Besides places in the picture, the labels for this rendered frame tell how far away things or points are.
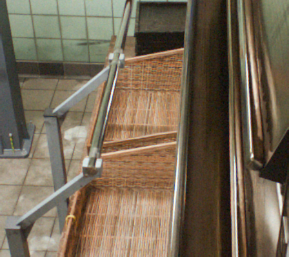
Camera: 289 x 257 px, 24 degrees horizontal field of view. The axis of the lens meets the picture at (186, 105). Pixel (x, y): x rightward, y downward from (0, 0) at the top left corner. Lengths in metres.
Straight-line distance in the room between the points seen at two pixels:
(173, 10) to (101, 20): 0.87
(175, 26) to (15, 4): 1.25
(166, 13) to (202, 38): 1.37
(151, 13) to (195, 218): 1.93
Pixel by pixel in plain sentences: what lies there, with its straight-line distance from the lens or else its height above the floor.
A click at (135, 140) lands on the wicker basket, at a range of 2.32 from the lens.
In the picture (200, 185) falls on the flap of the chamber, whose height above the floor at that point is 1.40.
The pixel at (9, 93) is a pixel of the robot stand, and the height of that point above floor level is 0.38.
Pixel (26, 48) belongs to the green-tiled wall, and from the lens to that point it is 4.01.
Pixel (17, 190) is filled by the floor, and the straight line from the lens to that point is 3.32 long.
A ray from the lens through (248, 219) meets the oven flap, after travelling 1.07.
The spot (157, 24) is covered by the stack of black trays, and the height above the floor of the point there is 0.80.
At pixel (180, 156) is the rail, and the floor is 1.43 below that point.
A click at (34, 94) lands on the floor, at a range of 3.93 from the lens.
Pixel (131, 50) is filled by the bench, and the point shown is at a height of 0.58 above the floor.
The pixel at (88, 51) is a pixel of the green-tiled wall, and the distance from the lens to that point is 3.94.
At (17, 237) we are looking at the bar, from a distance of 1.84.
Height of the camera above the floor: 2.24
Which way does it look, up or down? 36 degrees down
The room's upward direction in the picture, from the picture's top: 1 degrees clockwise
